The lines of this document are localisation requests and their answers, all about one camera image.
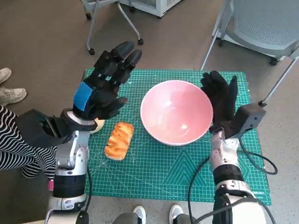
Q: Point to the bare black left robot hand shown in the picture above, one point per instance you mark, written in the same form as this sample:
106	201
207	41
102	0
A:
100	102

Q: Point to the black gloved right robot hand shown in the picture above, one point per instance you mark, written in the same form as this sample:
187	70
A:
222	100

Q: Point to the round pale toy bread bun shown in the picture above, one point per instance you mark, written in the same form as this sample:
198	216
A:
99	126

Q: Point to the long orange toy bread loaf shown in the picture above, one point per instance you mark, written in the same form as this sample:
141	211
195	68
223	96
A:
119	140

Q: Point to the pink bowl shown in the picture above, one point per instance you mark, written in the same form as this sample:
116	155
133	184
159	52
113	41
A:
172	109

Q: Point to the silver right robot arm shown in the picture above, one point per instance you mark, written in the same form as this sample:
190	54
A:
226	154

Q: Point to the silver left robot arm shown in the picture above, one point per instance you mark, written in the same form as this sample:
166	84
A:
70	158

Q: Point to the grey mesh chair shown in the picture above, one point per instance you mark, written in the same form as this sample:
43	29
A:
261	23

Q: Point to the person's beige sneaker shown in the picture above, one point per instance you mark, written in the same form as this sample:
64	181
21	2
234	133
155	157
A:
11	96
4	75

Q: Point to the green cutting mat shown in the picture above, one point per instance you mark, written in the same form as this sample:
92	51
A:
163	168

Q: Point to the person in striped clothing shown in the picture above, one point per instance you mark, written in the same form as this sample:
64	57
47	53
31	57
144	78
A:
14	144

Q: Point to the pink shoe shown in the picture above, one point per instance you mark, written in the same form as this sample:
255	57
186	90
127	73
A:
50	185

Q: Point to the white cabinet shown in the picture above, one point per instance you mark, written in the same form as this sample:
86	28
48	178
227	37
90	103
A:
158	7

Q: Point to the white shoe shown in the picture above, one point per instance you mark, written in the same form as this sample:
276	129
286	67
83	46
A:
139	213
175	212

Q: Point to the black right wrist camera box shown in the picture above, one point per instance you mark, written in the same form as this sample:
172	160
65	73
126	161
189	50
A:
250	116

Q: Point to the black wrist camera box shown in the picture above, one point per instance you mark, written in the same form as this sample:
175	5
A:
32	128
250	116

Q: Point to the grey chair frame with casters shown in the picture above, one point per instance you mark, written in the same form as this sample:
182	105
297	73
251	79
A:
91	51

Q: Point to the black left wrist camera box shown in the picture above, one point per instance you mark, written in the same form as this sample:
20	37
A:
32	128

